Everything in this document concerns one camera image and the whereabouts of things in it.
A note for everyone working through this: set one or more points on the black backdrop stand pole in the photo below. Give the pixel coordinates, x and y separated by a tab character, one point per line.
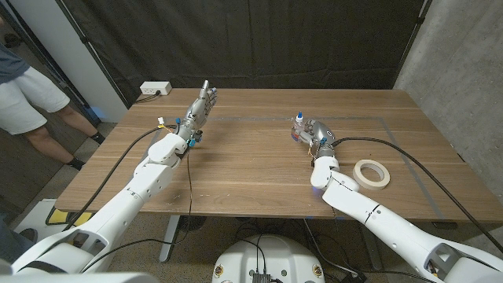
410	45
92	55

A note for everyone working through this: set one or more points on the grey tape outline on table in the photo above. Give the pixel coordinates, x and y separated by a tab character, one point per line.
255	118

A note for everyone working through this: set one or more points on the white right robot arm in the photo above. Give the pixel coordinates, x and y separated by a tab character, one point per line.
393	232

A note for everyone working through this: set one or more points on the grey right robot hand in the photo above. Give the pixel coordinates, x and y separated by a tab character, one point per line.
322	135

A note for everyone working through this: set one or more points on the person in white shorts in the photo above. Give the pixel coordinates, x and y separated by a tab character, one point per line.
23	98

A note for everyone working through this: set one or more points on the white floor board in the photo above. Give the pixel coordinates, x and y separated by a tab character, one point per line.
35	220

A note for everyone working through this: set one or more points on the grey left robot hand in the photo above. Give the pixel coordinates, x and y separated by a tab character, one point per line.
198	112

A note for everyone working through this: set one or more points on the beige masking tape roll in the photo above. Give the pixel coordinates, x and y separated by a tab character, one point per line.
371	185

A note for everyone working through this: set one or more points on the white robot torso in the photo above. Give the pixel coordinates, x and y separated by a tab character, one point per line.
283	255

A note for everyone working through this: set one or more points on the clear glue bottle blue cap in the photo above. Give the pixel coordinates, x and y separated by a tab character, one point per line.
298	125

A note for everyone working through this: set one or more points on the black box on torso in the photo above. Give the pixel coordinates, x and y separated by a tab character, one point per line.
261	278

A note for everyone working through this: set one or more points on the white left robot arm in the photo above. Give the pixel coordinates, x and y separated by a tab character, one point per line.
129	196

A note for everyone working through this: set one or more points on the yellow floor object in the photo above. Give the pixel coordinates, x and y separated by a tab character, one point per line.
59	217

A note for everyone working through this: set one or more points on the black fabric backdrop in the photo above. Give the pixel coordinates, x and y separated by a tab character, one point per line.
255	39

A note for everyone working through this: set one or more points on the white table leg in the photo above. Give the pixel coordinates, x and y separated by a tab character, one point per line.
169	239

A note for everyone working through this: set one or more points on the white power strip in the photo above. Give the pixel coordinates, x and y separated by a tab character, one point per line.
155	87

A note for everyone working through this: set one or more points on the black desk control panel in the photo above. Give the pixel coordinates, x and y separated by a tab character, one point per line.
445	225

